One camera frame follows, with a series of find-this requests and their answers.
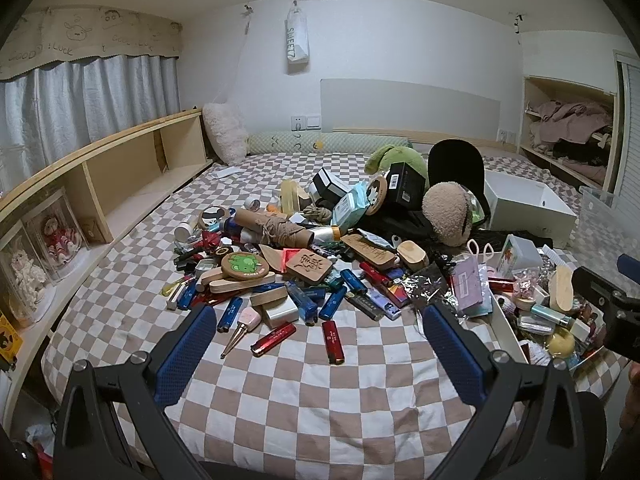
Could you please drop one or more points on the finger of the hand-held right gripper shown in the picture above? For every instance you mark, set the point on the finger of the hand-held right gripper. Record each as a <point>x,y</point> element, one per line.
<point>630,263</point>
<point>595,285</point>

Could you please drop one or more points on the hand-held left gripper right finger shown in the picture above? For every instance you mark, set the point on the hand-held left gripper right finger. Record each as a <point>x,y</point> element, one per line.
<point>452,355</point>

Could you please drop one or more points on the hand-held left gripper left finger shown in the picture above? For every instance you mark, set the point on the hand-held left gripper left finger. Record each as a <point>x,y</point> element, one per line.
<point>186,355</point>

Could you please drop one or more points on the white storage tray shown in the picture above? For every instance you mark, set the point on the white storage tray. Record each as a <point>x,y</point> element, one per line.
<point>506,322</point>

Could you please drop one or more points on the person's right hand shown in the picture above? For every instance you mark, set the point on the person's right hand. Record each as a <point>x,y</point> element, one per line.
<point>633,400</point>

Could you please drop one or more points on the oval wooden box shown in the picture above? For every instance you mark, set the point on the oval wooden box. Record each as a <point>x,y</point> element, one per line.
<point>562,287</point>

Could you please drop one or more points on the white plastic brush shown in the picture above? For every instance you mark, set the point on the white plastic brush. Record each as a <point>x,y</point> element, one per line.
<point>550,256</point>

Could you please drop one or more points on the teal capped tube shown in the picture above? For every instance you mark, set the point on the teal capped tube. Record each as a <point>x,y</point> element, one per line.
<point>547,315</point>

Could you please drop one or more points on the yellow sponge ball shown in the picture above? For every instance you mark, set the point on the yellow sponge ball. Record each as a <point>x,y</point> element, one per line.
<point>560,344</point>

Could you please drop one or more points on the pink bead bag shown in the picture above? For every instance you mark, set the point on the pink bead bag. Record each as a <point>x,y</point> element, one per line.
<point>525,285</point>

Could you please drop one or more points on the clear plastic bin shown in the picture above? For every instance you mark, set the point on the clear plastic bin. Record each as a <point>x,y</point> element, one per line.
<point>597,200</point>

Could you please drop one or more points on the pink flat packet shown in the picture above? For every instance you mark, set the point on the pink flat packet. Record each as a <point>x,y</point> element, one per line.
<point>470,285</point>

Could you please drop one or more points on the pink gas lighter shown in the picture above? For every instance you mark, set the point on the pink gas lighter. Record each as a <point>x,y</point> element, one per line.
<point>248,318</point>

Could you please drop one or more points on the dark foil bag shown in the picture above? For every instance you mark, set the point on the dark foil bag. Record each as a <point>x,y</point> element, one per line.
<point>430,285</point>

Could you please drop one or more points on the clear box with red print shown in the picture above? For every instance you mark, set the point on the clear box with red print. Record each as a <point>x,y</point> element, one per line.
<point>520,255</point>

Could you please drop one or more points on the wooden hairbrush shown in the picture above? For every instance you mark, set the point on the wooden hairbrush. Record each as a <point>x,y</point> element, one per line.
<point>235,282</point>

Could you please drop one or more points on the red lighter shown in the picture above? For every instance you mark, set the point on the red lighter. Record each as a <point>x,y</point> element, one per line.
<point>332,341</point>
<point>272,338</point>

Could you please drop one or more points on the white cardboard box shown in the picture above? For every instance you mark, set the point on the white cardboard box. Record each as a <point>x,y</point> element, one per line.
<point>530,210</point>

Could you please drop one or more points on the white power bank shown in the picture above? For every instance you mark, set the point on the white power bank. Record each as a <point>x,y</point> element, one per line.
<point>280,312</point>

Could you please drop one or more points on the round green coaster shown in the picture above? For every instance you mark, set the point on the round green coaster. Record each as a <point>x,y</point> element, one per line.
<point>243,265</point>

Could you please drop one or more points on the rounded wooden block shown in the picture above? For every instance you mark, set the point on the rounded wooden block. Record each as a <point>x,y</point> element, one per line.
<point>412,255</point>

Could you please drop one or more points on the dark clothes pile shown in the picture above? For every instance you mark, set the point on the dark clothes pile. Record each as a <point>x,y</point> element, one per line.
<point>582,152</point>

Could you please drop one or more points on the checkered bed sheet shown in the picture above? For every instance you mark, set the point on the checkered bed sheet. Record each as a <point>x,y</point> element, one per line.
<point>300,410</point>

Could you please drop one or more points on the long engraved wooden tag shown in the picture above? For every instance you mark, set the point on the long engraved wooden tag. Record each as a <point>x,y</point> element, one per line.
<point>372,250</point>

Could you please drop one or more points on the pile of lighters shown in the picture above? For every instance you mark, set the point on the pile of lighters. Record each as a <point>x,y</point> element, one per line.
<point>310,300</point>

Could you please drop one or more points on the round compact mirror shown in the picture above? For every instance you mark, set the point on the round compact mirror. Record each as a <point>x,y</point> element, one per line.
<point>212,217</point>

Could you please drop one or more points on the beige plush earmuffs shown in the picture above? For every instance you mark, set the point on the beige plush earmuffs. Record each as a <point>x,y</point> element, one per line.
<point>447,215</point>

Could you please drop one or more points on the wooden tag with characters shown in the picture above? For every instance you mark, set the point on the wooden tag with characters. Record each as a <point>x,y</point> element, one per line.
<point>307,265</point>

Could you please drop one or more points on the cardboard tube with twine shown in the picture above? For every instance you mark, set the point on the cardboard tube with twine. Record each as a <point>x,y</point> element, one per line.
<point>272,227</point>

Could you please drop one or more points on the pink clothes pile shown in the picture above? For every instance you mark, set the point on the pink clothes pile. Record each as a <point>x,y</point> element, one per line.
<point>570,120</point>

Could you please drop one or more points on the bear doll display case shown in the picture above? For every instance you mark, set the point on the bear doll display case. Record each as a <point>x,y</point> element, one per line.
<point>55,242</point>

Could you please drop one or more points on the black product box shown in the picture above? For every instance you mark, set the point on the black product box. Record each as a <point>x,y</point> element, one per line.
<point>406,187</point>

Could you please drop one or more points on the silver can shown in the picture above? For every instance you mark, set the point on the silver can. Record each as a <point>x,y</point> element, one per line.
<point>325,234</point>

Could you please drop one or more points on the round cartoon wooden coaster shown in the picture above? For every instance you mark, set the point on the round cartoon wooden coaster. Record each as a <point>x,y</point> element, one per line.
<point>378,192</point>

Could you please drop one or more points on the yellow printed box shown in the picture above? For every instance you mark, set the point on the yellow printed box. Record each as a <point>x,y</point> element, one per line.
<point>7,340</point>

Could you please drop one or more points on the teal tissue pack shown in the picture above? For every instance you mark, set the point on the teal tissue pack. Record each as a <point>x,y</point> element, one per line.
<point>350,207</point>

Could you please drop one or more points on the black cap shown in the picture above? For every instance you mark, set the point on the black cap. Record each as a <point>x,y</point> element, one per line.
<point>456,170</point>

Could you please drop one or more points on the rabbit doll display case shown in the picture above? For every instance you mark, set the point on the rabbit doll display case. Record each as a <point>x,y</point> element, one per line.
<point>22,275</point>

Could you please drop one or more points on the white paper card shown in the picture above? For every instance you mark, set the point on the white paper card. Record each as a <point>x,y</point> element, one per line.
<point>225,172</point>

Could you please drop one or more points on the yellow wooden piece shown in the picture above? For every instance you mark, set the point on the yellow wooden piece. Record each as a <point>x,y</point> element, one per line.
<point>287,195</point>

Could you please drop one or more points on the twine ball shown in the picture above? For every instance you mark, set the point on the twine ball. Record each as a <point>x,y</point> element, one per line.
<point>317,212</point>

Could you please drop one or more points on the wooden bedside shelf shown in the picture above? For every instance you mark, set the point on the wooden bedside shelf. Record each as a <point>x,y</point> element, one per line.
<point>130,160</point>

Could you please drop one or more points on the green plush toy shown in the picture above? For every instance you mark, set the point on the green plush toy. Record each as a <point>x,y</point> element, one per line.
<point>400,157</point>

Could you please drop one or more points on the black and white box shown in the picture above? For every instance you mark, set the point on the black and white box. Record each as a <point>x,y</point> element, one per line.
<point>327,182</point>

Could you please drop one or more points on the white fluffy pillow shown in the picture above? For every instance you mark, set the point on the white fluffy pillow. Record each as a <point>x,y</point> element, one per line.
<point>225,132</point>

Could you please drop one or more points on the long green bolster pillow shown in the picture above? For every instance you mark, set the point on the long green bolster pillow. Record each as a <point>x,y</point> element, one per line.
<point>320,142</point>

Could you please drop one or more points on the grey curtains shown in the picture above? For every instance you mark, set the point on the grey curtains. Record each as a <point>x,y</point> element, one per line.
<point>75,105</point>

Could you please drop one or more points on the beige printed curtain valance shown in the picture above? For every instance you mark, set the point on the beige printed curtain valance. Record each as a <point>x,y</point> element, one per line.
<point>90,35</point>

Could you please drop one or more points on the white hanging bag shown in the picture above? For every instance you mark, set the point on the white hanging bag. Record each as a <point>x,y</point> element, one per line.
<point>297,40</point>

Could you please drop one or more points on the white wall outlet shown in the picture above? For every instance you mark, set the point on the white wall outlet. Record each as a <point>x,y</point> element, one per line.
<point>506,135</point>

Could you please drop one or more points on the white wall switch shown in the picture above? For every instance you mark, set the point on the white wall switch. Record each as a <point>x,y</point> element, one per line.
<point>306,122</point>

